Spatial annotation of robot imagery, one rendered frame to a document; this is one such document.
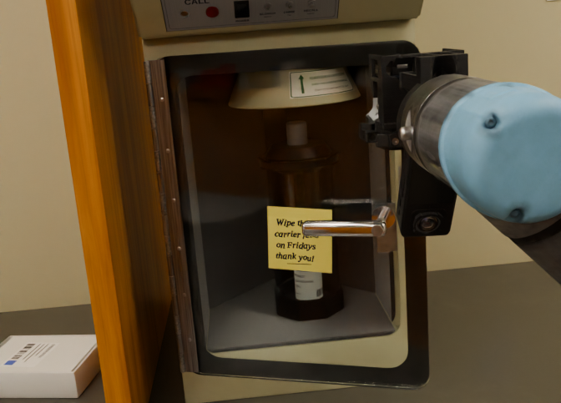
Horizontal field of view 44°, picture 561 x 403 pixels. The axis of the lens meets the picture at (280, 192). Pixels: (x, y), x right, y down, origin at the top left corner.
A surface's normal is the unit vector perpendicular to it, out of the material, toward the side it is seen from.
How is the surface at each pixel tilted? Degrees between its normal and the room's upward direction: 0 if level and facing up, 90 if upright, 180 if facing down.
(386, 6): 135
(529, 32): 90
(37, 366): 0
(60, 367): 0
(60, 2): 90
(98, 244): 90
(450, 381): 0
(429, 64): 90
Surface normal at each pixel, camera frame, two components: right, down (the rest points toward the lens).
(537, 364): -0.07, -0.97
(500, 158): 0.08, 0.24
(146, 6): 0.11, 0.85
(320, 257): -0.27, 0.25
